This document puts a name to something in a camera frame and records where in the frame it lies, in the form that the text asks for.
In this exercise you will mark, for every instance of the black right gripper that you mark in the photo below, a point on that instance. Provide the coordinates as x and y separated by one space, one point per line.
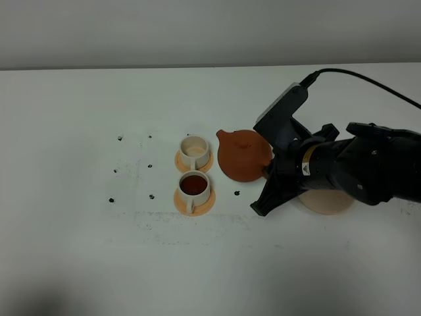
282 185

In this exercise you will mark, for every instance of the brown clay teapot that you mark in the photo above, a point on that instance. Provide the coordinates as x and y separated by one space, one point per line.
243 154

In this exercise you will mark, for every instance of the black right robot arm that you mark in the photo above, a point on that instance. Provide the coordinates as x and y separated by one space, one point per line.
373 166

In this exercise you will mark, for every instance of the beige round teapot coaster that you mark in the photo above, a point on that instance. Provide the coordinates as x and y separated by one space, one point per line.
326 202

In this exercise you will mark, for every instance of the far white teacup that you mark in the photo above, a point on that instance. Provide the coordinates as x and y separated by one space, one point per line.
194 152

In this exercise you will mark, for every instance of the white teacup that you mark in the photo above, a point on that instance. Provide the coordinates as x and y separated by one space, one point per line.
193 191
194 152

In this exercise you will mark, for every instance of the near white teacup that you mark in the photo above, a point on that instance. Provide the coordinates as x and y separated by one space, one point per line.
193 191

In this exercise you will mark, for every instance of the near orange coaster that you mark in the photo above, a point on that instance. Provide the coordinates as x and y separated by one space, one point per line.
204 207

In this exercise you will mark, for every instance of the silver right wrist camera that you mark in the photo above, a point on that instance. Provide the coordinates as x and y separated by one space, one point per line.
277 125

